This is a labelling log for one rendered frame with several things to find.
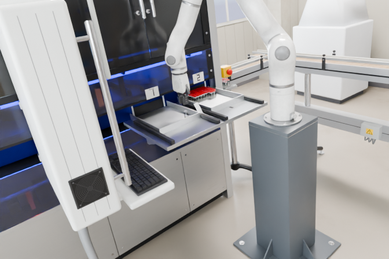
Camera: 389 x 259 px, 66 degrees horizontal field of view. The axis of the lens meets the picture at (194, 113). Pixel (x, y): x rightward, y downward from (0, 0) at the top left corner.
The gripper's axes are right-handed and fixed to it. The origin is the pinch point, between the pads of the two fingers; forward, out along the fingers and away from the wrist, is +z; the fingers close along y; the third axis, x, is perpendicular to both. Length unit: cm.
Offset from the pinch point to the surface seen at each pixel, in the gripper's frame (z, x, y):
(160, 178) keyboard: 16, -37, 32
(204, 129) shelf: 11.1, -2.2, 18.9
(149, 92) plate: -3.8, -9.6, -19.8
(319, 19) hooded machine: -4, 265, -84
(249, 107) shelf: 11.0, 31.8, 17.8
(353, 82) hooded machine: 76, 284, -47
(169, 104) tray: 9.7, 4.9, -24.2
